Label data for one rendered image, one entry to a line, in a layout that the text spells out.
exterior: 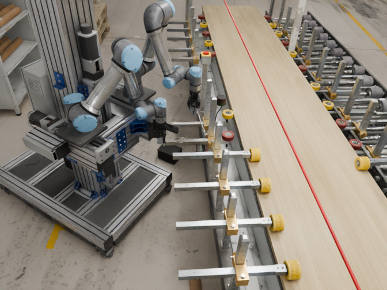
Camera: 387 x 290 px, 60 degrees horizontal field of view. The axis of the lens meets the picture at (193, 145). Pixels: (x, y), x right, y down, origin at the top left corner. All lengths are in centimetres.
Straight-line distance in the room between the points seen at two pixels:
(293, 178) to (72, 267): 169
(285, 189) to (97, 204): 147
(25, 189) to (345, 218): 234
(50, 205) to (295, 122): 193
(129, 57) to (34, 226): 178
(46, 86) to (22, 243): 127
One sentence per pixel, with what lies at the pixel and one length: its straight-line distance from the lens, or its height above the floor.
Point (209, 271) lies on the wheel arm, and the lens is 151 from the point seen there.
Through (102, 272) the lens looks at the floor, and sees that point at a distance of 266.
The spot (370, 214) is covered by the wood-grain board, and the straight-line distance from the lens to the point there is 202.
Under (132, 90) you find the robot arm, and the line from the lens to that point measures 204.
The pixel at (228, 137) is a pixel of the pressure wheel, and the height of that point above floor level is 91.
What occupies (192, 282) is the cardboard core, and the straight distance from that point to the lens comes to 249.
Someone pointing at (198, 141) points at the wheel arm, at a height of 86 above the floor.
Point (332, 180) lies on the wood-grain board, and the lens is 210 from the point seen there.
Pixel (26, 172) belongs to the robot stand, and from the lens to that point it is 319.
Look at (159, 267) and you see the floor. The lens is 263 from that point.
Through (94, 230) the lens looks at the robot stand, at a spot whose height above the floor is 23.
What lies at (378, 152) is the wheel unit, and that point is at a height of 87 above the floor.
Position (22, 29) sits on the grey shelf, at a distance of 480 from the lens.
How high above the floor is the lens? 228
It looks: 40 degrees down
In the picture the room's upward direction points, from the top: 3 degrees clockwise
